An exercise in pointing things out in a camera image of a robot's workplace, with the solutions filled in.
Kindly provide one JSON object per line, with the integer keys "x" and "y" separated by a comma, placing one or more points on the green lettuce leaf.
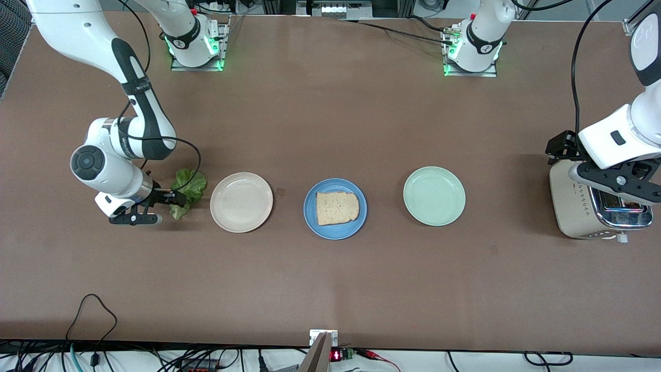
{"x": 195, "y": 182}

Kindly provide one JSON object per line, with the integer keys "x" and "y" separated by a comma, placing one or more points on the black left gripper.
{"x": 562, "y": 145}

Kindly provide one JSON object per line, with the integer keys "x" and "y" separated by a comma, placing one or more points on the grey electronics box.
{"x": 333, "y": 9}

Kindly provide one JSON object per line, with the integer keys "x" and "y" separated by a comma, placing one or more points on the blue plate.
{"x": 310, "y": 217}

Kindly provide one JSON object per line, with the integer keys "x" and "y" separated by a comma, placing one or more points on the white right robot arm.
{"x": 103, "y": 36}

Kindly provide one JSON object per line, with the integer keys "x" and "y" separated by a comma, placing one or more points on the grey metal camera bar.
{"x": 317, "y": 359}

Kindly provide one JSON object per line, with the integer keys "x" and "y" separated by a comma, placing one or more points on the beige plate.
{"x": 241, "y": 202}

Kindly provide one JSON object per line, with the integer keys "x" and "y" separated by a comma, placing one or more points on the circuit board with red display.
{"x": 336, "y": 355}

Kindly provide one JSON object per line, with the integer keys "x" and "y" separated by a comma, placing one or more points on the light green plate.
{"x": 434, "y": 196}

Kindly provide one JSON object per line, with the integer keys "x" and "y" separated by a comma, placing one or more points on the cream and chrome toaster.
{"x": 573, "y": 206}

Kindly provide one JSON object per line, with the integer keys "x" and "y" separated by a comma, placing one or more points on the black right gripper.
{"x": 161, "y": 196}

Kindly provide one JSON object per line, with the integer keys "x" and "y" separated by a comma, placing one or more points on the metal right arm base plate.
{"x": 223, "y": 46}

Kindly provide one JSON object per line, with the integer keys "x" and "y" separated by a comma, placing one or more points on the metal table corner bracket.
{"x": 626, "y": 27}

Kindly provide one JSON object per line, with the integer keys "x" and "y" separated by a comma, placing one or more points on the dark patterned chair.
{"x": 13, "y": 36}

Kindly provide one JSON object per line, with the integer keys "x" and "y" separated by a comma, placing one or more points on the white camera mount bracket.
{"x": 315, "y": 336}

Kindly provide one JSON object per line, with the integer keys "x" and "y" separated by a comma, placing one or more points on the toasted bread slice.
{"x": 335, "y": 207}

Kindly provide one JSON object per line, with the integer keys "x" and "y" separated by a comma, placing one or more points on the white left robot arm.
{"x": 619, "y": 134}

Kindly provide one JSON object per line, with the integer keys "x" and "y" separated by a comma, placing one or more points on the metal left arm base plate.
{"x": 467, "y": 74}

